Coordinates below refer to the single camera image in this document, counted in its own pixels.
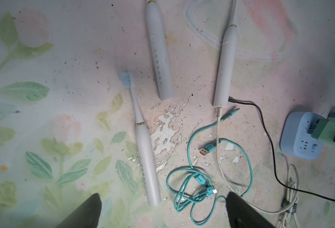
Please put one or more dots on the blue power strip cube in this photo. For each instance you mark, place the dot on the blue power strip cube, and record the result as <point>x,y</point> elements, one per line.
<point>297,137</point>

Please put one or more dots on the green plug adapter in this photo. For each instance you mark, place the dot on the green plug adapter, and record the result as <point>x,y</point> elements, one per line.
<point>324,131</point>

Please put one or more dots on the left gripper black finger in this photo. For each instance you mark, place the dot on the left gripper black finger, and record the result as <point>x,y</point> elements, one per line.
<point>87,215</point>

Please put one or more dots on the white electric toothbrush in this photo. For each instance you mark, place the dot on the white electric toothbrush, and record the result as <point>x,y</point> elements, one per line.
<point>157,39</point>
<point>226,64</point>
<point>144,146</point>

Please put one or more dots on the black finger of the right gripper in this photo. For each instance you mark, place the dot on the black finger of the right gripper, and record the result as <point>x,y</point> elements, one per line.
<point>242,215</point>

